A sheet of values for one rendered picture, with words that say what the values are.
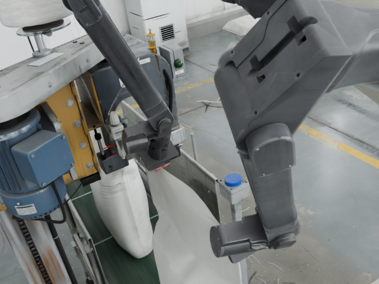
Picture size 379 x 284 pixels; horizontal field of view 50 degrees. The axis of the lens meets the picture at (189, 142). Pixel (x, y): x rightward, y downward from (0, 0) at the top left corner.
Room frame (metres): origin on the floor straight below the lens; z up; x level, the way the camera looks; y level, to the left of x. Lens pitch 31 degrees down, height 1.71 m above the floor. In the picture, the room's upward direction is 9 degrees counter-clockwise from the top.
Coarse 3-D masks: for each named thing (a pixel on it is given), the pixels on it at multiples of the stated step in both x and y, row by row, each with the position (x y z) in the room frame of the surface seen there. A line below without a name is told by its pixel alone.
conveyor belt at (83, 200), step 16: (80, 192) 1.88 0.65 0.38; (80, 208) 1.73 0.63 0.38; (96, 208) 1.71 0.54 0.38; (96, 224) 1.58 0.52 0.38; (96, 240) 1.47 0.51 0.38; (112, 240) 1.45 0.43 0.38; (112, 256) 1.35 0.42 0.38; (128, 256) 1.33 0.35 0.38; (144, 256) 1.31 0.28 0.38; (112, 272) 1.25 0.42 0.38; (128, 272) 1.24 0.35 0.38; (144, 272) 1.22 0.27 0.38
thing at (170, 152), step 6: (144, 150) 0.99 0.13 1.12; (150, 150) 0.96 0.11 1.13; (156, 150) 0.94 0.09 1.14; (162, 150) 0.94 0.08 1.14; (168, 150) 0.97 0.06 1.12; (174, 150) 0.99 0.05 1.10; (144, 156) 0.97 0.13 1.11; (150, 156) 0.97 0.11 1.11; (156, 156) 0.95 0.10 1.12; (162, 156) 0.95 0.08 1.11; (168, 156) 0.97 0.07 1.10; (174, 156) 0.98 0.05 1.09; (144, 162) 0.95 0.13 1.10; (150, 162) 0.95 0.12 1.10; (156, 162) 0.95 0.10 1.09
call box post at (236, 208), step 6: (234, 204) 1.13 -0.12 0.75; (240, 204) 1.14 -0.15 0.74; (234, 210) 1.13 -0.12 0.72; (240, 210) 1.14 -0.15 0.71; (234, 216) 1.14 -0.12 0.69; (240, 216) 1.14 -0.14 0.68; (240, 264) 1.13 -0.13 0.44; (246, 270) 1.14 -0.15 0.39; (246, 276) 1.14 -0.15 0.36; (246, 282) 1.14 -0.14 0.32
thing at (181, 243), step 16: (160, 176) 1.01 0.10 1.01; (160, 192) 1.04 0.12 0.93; (176, 192) 0.87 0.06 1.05; (192, 192) 0.87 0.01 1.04; (160, 208) 1.06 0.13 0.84; (176, 208) 0.89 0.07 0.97; (192, 208) 0.80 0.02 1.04; (208, 208) 0.78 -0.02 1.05; (160, 224) 1.00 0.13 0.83; (176, 224) 0.93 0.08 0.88; (192, 224) 0.81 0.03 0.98; (208, 224) 0.75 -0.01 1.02; (160, 240) 0.94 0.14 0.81; (176, 240) 0.91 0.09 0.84; (192, 240) 0.82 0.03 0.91; (208, 240) 0.76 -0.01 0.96; (160, 256) 0.90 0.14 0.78; (176, 256) 0.85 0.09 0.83; (192, 256) 0.83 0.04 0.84; (208, 256) 0.77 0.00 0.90; (224, 256) 0.71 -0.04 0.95; (160, 272) 0.92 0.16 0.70; (176, 272) 0.81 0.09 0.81; (192, 272) 0.78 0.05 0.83; (208, 272) 0.76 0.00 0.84; (224, 272) 0.72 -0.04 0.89; (240, 272) 0.65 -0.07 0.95
